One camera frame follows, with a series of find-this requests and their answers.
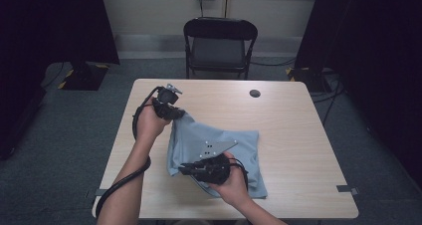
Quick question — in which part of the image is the person's right hand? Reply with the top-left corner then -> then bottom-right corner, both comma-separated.
208,151 -> 252,209

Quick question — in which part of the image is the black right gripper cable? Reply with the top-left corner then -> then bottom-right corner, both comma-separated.
228,157 -> 250,191

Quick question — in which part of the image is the black folding chair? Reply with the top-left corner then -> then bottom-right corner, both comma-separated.
183,16 -> 259,81

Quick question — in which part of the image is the grey tape strip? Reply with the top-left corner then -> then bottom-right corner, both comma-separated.
85,188 -> 108,198
335,184 -> 359,196

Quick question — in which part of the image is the thin black floor cable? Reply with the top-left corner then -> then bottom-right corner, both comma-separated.
41,61 -> 67,90

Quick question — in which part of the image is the bundle of black floor cables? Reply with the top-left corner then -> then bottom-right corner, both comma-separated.
311,70 -> 346,126

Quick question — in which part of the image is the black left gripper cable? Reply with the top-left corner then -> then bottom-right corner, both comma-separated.
95,85 -> 167,219

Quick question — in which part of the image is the person's left hand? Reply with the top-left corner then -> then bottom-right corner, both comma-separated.
134,97 -> 174,143

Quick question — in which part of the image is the black stand base striped tape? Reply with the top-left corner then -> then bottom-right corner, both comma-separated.
57,61 -> 110,92
285,66 -> 333,94

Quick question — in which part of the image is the black curtain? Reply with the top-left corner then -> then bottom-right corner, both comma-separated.
294,0 -> 422,188
0,0 -> 120,161

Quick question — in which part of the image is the light blue printed t-shirt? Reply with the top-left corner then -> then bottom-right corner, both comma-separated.
166,112 -> 269,200

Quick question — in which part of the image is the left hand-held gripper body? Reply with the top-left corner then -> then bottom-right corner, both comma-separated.
152,83 -> 184,117

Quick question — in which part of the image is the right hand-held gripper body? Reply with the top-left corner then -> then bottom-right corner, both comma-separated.
190,138 -> 239,186

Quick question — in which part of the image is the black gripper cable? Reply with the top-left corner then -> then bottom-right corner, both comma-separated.
228,157 -> 250,191
95,85 -> 167,219

